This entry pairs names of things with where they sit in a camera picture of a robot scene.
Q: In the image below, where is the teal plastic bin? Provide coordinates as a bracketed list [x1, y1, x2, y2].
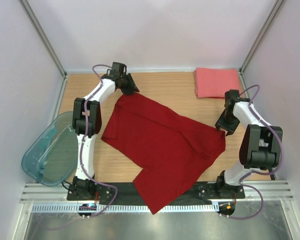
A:
[21, 111, 78, 187]

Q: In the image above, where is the aluminium frame rail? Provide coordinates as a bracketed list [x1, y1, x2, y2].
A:
[18, 0, 67, 78]
[239, 0, 286, 75]

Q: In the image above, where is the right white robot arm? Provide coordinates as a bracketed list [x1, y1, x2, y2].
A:
[214, 89, 283, 198]

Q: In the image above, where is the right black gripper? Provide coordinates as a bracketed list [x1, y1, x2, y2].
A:
[215, 111, 241, 137]

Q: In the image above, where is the slotted cable duct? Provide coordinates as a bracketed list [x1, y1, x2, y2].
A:
[31, 202, 219, 214]

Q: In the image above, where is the folded pink t shirt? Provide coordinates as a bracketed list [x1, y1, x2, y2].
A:
[194, 67, 241, 99]

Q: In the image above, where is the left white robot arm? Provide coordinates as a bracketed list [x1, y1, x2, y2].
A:
[67, 62, 140, 201]

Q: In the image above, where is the dark red t shirt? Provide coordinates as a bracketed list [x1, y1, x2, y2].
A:
[101, 93, 226, 214]

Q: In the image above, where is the right aluminium frame rail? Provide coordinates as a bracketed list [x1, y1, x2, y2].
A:
[239, 0, 286, 75]

